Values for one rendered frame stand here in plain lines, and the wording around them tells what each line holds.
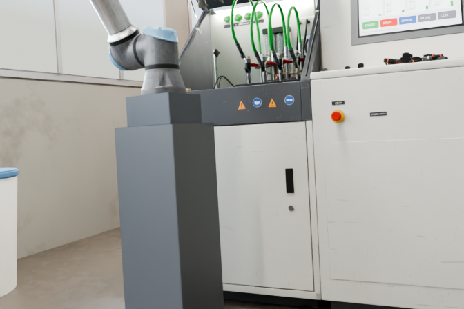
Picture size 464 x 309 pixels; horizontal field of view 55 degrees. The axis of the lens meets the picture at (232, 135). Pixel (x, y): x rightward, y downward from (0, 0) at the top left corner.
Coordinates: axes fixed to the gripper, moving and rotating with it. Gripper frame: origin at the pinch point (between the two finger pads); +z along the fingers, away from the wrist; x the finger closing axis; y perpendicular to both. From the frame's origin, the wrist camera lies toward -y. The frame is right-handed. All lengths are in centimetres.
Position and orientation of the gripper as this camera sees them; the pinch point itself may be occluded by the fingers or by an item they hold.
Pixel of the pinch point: (215, 4)
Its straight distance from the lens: 199.3
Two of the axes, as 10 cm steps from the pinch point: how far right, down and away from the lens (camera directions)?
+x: 7.9, -2.5, -5.6
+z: 5.6, 6.6, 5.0
